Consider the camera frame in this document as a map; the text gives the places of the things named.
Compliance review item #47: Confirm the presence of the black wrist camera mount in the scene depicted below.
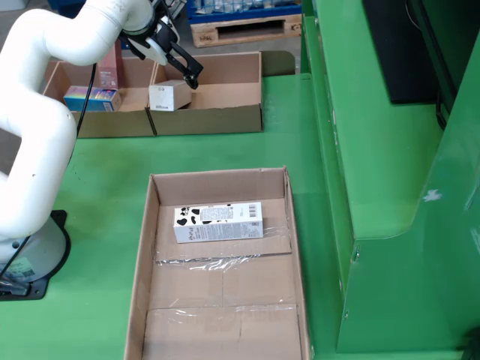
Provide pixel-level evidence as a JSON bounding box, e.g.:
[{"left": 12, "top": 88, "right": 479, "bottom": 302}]
[{"left": 149, "top": 0, "right": 188, "bottom": 22}]

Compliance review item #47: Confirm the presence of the tall pink red carton box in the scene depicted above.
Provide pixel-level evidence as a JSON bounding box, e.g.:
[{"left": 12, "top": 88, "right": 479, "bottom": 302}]
[{"left": 97, "top": 39, "right": 124, "bottom": 89}]

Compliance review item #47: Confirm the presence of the thin black cable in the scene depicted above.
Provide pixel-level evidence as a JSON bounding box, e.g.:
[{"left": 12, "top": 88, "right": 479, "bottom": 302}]
[{"left": 0, "top": 63, "right": 95, "bottom": 290}]

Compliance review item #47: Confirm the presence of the blue iridescent carton box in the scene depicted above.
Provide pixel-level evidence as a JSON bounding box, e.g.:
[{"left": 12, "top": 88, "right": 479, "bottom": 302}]
[{"left": 62, "top": 85, "right": 123, "bottom": 112}]

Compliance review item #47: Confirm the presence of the blue wire mesh container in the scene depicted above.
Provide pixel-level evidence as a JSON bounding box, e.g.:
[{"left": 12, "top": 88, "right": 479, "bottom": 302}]
[{"left": 185, "top": 0, "right": 303, "bottom": 24}]

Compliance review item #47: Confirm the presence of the wooden pallet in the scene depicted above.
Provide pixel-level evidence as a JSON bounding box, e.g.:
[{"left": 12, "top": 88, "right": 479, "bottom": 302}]
[{"left": 190, "top": 13, "right": 303, "bottom": 49}]

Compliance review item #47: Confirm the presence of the large shallow cardboard tray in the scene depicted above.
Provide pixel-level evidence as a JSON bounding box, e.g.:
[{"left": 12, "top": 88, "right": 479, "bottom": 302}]
[{"left": 123, "top": 166, "right": 311, "bottom": 360}]

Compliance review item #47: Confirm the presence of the black monitor panel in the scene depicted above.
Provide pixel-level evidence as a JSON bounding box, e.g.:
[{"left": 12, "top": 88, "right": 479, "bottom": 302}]
[{"left": 361, "top": 0, "right": 461, "bottom": 131}]

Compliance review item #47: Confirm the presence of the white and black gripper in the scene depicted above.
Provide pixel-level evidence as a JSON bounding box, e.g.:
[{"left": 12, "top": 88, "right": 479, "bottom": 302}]
[{"left": 119, "top": 14, "right": 206, "bottom": 91}]

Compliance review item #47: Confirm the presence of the empty cardboard box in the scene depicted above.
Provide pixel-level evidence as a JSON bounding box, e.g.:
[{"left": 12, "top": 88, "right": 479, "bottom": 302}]
[{"left": 145, "top": 51, "right": 264, "bottom": 136}]

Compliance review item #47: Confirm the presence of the cow print white carton box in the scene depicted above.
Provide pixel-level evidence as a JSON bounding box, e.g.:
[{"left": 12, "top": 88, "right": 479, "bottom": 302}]
[{"left": 172, "top": 201, "right": 264, "bottom": 245}]

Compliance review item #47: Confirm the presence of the plain white carton box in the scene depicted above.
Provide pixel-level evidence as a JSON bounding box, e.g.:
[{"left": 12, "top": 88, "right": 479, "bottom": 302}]
[{"left": 148, "top": 79, "right": 193, "bottom": 113}]

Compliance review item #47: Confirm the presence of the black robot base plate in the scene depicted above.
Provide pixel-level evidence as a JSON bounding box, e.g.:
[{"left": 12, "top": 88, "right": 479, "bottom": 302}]
[{"left": 0, "top": 209, "right": 72, "bottom": 301}]

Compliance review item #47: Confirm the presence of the green metal machine housing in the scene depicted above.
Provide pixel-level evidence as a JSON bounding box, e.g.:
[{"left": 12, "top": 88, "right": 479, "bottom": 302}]
[{"left": 299, "top": 0, "right": 480, "bottom": 356}]

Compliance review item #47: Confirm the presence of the cardboard box with cartons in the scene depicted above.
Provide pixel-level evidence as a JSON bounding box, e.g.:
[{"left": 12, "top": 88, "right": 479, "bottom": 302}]
[{"left": 38, "top": 41, "right": 173, "bottom": 140}]

